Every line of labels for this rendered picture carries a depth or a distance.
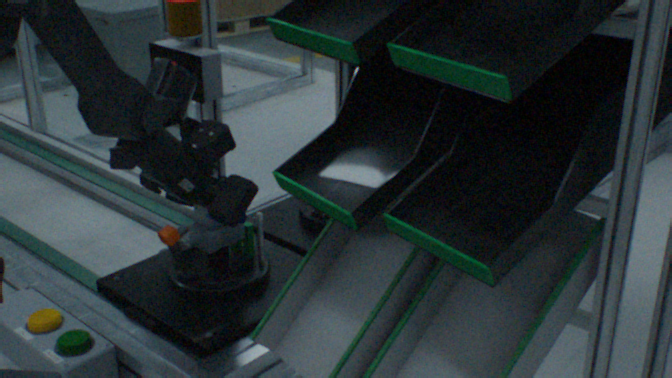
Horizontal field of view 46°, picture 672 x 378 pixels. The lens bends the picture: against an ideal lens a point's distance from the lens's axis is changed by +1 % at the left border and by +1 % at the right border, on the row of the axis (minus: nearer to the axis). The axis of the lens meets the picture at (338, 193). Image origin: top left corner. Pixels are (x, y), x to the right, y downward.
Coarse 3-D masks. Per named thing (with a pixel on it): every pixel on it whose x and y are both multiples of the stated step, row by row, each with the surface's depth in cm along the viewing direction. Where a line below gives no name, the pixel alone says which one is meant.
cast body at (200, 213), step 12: (204, 204) 105; (204, 216) 105; (192, 228) 106; (204, 228) 105; (216, 228) 104; (228, 228) 106; (240, 228) 108; (192, 240) 106; (204, 240) 105; (216, 240) 105; (228, 240) 107
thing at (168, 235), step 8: (160, 232) 101; (168, 232) 101; (176, 232) 101; (184, 232) 102; (160, 240) 102; (168, 240) 100; (176, 240) 101; (168, 248) 103; (176, 248) 102; (176, 256) 103; (184, 256) 104; (184, 264) 104; (184, 272) 105
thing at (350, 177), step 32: (384, 64) 87; (352, 96) 86; (384, 96) 89; (416, 96) 88; (448, 96) 77; (352, 128) 88; (384, 128) 86; (416, 128) 84; (448, 128) 78; (288, 160) 84; (320, 160) 85; (352, 160) 83; (384, 160) 81; (416, 160) 77; (288, 192) 83; (320, 192) 81; (352, 192) 79; (384, 192) 76; (352, 224) 75
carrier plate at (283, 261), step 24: (264, 240) 120; (144, 264) 114; (288, 264) 114; (120, 288) 108; (144, 288) 108; (168, 288) 108; (264, 288) 108; (144, 312) 103; (168, 312) 102; (192, 312) 102; (216, 312) 102; (240, 312) 102; (264, 312) 102; (168, 336) 100; (192, 336) 97; (216, 336) 97; (240, 336) 99
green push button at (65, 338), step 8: (64, 336) 97; (72, 336) 97; (80, 336) 97; (88, 336) 97; (64, 344) 96; (72, 344) 96; (80, 344) 96; (88, 344) 97; (64, 352) 95; (72, 352) 95
